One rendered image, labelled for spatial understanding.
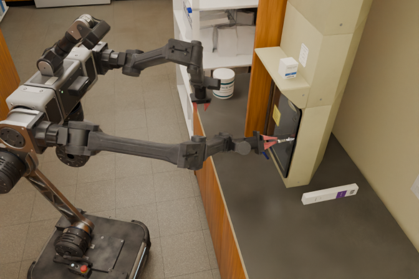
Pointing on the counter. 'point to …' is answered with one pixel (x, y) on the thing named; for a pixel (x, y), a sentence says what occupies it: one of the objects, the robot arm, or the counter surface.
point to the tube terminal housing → (316, 88)
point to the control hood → (292, 90)
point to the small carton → (287, 68)
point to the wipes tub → (227, 86)
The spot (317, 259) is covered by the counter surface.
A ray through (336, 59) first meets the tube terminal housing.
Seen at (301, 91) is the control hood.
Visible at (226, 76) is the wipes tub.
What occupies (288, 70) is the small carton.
